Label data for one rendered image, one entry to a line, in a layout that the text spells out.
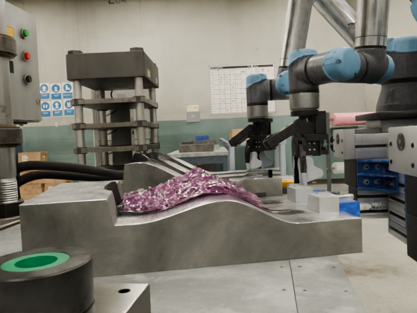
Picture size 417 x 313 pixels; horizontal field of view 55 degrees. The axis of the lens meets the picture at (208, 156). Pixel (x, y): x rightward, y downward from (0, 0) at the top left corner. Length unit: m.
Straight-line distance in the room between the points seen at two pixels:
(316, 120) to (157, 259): 0.62
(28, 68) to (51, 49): 6.50
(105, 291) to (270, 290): 0.24
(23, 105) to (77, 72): 3.52
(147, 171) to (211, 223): 0.40
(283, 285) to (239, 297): 0.07
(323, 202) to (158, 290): 0.32
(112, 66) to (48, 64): 3.26
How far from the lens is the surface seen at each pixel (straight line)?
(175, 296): 0.52
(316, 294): 0.52
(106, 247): 0.60
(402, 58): 1.34
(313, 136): 1.05
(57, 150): 7.94
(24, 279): 0.30
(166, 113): 7.45
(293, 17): 1.34
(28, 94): 1.59
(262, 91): 1.42
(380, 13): 1.09
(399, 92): 1.32
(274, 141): 1.05
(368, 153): 1.28
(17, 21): 1.61
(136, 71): 4.89
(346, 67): 0.97
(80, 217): 0.59
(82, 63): 5.05
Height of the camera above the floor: 0.99
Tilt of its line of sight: 3 degrees down
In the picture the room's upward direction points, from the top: 2 degrees counter-clockwise
